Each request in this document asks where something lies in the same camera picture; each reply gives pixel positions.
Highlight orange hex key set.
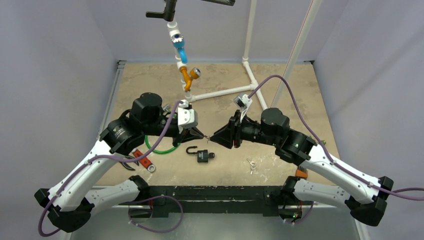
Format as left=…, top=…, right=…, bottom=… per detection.
left=295, top=166, right=309, bottom=180

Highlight white PVC pipe frame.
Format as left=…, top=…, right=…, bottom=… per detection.
left=167, top=0, right=258, bottom=102

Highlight silver key bunch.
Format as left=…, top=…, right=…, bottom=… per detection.
left=246, top=158, right=256, bottom=175

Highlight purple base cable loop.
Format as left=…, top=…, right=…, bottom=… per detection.
left=127, top=195, right=184, bottom=234

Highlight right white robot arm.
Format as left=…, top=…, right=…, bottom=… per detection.
left=210, top=108, right=394, bottom=227

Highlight red handled adjustable wrench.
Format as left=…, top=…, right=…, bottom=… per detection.
left=132, top=148, right=156, bottom=173

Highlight white pole with red stripe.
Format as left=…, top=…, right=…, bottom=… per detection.
left=269, top=0, right=323, bottom=109

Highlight black pliers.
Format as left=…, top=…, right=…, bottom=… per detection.
left=121, top=162, right=135, bottom=171

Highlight orange tap valve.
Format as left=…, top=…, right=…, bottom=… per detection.
left=179, top=66, right=201, bottom=92

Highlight black padlock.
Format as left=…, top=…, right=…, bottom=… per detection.
left=185, top=146, right=209, bottom=164

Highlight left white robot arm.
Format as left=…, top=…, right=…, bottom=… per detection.
left=34, top=92, right=204, bottom=233

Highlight black crank handle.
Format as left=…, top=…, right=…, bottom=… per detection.
left=145, top=0, right=236, bottom=22

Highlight blue tap valve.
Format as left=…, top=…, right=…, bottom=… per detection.
left=170, top=33, right=188, bottom=64

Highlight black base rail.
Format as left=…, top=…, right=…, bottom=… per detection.
left=129, top=185, right=309, bottom=221

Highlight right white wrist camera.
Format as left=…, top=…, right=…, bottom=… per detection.
left=233, top=93, right=253, bottom=122

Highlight green cable lock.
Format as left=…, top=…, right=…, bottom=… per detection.
left=144, top=104, right=179, bottom=155

